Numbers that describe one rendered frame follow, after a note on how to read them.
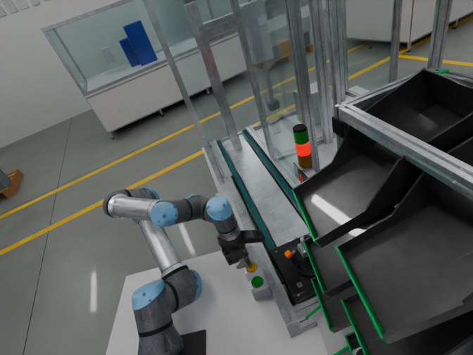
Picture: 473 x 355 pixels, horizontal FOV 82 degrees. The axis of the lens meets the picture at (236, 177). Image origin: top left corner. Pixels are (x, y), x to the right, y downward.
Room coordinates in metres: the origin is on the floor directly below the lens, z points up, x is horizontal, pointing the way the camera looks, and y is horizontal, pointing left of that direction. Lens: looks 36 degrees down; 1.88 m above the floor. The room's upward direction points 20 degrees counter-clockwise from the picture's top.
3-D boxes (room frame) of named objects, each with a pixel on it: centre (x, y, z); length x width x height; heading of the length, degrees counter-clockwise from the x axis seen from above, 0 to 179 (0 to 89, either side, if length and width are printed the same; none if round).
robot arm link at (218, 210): (0.67, 0.09, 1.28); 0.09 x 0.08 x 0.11; 42
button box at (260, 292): (0.67, 0.07, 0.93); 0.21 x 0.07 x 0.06; 4
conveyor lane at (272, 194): (0.90, -0.16, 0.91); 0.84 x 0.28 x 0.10; 4
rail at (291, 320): (0.86, 0.02, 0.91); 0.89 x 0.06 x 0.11; 4
